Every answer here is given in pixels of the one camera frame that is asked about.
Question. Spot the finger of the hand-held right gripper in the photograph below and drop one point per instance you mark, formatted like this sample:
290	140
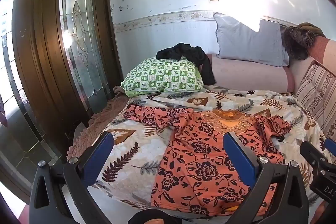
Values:
331	145
312	154

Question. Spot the light blue pillow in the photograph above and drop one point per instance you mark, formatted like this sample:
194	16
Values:
246	43

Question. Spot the green checked pillow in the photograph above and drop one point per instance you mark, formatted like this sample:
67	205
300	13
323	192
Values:
162	74

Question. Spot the dark furry throw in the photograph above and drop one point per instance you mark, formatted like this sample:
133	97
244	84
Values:
298	41

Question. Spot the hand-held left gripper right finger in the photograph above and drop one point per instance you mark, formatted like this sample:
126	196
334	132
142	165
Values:
240	158

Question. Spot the orange floral dress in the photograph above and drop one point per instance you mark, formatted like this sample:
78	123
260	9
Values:
199	161

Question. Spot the black garment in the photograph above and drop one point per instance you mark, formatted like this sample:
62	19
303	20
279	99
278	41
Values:
194	54

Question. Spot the striped floral cushion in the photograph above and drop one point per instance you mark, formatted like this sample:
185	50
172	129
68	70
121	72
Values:
313	90

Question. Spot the wooden door with leaded glass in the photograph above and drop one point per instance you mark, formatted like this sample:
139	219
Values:
42	56

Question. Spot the brown quilted bedspread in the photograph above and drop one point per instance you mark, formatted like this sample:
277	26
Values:
105	116

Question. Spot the olive brown cloth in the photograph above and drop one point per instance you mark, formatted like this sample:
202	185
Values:
312	29

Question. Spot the pink seat cushion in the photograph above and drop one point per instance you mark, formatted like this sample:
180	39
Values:
249	75

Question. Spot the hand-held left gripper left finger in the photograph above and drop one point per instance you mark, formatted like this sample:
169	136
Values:
101	154

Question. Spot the pink sofa backrest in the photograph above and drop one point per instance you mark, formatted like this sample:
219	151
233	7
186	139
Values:
324	52

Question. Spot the dark cloth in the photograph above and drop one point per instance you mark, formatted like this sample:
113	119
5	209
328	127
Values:
147	214

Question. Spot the leaf print blanket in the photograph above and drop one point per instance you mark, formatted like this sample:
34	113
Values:
131	161

